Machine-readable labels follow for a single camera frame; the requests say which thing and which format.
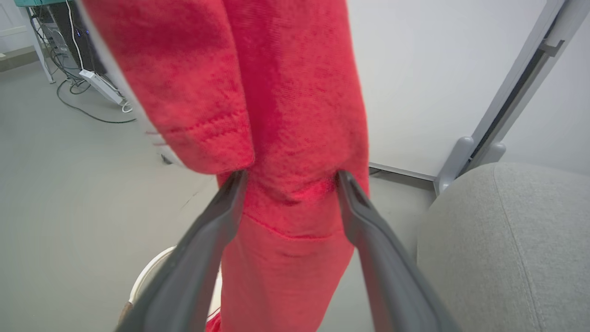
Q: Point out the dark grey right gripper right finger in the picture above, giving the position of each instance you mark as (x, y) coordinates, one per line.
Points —
(392, 281)

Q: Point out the wide white partition panel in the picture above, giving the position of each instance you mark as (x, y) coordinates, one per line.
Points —
(428, 78)

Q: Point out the narrow white partition panel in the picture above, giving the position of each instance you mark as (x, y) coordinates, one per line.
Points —
(557, 115)

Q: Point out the white table leg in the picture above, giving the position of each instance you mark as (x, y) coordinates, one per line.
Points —
(42, 50)

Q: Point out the white laundry basket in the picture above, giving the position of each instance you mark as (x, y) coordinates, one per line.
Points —
(147, 272)

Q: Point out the teal table top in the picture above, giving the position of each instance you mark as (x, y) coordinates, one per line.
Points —
(34, 2)

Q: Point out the white power strip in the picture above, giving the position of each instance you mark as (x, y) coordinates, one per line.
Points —
(101, 86)

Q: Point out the black computer tower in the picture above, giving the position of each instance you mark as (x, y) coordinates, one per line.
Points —
(76, 32)

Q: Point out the grey partition post with foot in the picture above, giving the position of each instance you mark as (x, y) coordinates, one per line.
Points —
(516, 92)

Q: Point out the red and white garment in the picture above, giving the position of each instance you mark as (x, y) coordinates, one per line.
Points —
(286, 115)

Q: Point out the grey fabric sofa seat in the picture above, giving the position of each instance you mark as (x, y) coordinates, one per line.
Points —
(507, 249)

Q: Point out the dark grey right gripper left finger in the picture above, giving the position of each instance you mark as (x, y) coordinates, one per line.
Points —
(193, 267)

